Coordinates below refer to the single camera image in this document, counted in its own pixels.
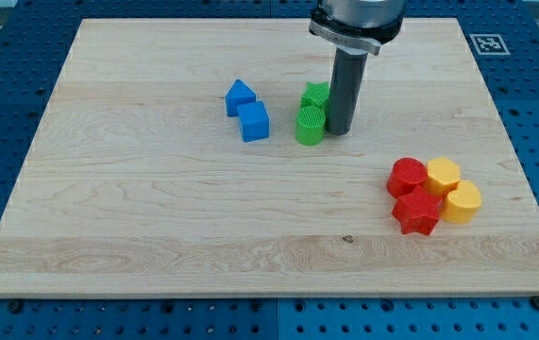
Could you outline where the green cylinder block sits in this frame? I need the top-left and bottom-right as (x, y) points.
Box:
(295, 106), (326, 146)

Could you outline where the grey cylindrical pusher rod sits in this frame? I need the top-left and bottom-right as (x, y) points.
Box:
(326, 47), (367, 136)

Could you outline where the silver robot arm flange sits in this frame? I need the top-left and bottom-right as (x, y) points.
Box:
(309, 0), (406, 56)

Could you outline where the blue cube block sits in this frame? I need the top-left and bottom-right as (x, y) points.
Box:
(237, 101), (270, 142)

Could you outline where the blue triangle block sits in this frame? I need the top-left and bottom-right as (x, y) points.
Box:
(225, 79), (256, 117)

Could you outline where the green star block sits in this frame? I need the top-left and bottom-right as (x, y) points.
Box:
(300, 82), (329, 113)

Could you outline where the light wooden board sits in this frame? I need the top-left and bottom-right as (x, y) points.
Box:
(0, 18), (539, 298)

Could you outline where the red cylinder block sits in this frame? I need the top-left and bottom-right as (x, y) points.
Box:
(386, 158), (428, 198)

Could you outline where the red star block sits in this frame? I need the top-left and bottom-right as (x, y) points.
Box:
(392, 186), (442, 236)

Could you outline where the yellow hexagon block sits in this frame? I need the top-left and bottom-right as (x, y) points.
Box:
(424, 157), (461, 197)

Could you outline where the yellow heart block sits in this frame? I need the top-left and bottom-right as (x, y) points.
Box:
(440, 179), (482, 224)

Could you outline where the white fiducial marker tag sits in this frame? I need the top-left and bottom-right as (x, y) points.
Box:
(470, 33), (510, 56)

